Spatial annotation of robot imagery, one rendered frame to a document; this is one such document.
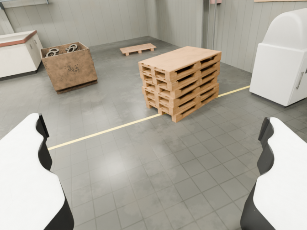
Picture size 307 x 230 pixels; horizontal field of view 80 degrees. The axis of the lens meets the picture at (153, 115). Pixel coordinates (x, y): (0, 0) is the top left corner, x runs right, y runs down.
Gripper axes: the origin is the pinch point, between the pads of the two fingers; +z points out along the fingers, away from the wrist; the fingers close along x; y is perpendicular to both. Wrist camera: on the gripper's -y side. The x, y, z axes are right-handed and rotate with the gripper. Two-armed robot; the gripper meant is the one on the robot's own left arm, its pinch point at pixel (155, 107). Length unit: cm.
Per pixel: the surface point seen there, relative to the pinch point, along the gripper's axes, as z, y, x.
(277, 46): 256, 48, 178
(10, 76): 521, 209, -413
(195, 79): 247, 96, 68
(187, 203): 88, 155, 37
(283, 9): 340, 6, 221
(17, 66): 528, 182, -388
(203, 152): 151, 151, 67
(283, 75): 237, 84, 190
